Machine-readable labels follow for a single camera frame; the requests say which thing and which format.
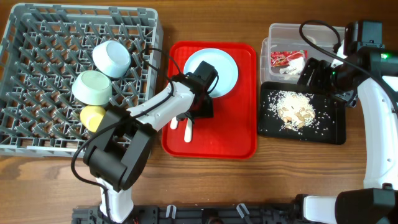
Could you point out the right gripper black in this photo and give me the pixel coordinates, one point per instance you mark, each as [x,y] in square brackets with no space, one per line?
[317,81]

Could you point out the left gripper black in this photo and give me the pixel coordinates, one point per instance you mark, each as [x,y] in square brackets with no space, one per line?
[208,111]

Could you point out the white napkin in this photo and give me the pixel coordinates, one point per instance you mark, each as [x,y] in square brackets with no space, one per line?
[294,67]

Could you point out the white plastic spoon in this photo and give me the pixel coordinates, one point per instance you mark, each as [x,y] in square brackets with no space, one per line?
[188,131]

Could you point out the white plastic fork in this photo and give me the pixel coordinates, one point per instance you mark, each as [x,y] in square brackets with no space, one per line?
[174,123]

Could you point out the rice and food scraps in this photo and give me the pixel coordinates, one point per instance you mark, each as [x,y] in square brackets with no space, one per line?
[298,112]

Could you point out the large light blue plate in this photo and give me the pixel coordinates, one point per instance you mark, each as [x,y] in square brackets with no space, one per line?
[223,63]

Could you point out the red ketchup sachet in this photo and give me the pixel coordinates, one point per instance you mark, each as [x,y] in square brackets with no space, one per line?
[283,58]

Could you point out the small light blue bowl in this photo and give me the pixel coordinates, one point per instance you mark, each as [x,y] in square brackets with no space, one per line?
[111,58]

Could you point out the yellow plastic cup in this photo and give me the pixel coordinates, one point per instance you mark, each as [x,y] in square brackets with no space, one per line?
[91,117]

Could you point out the light green bowl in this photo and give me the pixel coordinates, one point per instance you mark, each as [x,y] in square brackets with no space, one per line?
[92,88]

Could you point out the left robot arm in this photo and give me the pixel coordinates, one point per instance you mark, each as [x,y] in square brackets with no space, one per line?
[118,152]

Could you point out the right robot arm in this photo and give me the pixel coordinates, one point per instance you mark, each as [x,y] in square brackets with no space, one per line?
[362,64]

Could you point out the black waste tray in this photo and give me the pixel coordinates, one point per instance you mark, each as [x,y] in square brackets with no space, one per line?
[328,125]

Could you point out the grey dishwasher rack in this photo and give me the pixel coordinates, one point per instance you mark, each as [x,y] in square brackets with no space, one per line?
[43,50]

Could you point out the red plastic tray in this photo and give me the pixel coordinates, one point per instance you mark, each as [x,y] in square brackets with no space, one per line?
[232,132]

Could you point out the clear plastic bin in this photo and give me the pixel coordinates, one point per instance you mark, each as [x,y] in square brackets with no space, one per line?
[286,37]

